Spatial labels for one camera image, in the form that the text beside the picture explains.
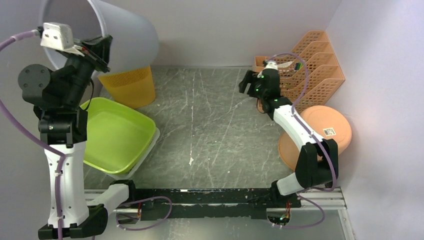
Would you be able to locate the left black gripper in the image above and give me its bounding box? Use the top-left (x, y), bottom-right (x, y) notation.
top-left (61, 34), bottom-right (114, 107)

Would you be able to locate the orange plastic bucket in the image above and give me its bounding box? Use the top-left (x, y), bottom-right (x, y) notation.
top-left (278, 105), bottom-right (352, 170)

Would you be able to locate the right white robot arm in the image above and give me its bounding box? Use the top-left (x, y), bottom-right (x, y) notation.
top-left (238, 68), bottom-right (338, 207)

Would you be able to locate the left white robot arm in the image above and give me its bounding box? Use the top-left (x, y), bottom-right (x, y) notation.
top-left (18, 35), bottom-right (139, 240)

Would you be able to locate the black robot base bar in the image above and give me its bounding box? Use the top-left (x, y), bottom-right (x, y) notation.
top-left (116, 187), bottom-right (302, 221)

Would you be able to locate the yellow mesh waste bin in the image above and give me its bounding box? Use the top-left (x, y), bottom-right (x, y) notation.
top-left (98, 66), bottom-right (156, 109)

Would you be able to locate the orange mesh file organizer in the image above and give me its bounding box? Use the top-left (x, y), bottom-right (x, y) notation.
top-left (271, 30), bottom-right (345, 113)

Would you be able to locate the green plastic basin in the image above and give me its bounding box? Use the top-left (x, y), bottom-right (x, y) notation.
top-left (81, 97), bottom-right (157, 174)

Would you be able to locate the white plastic basket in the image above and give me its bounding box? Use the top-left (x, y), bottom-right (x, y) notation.
top-left (107, 127), bottom-right (161, 180)

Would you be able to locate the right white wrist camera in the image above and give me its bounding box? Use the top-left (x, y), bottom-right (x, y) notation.
top-left (260, 60), bottom-right (279, 76)

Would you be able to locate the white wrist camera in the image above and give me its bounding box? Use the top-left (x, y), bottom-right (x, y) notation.
top-left (260, 60), bottom-right (279, 76)
top-left (40, 22), bottom-right (84, 56)

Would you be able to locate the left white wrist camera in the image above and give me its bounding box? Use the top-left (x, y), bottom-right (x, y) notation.
top-left (40, 22), bottom-right (84, 56)

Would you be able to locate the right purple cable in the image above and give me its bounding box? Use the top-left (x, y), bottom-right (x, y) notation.
top-left (264, 52), bottom-right (338, 193)

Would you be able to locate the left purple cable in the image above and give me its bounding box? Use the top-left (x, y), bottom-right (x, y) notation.
top-left (0, 29), bottom-right (67, 240)

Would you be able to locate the aluminium rail frame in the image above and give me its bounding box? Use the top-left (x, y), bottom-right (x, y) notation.
top-left (85, 181), bottom-right (342, 229)

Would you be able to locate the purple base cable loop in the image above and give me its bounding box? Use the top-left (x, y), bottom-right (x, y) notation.
top-left (115, 196), bottom-right (173, 232)

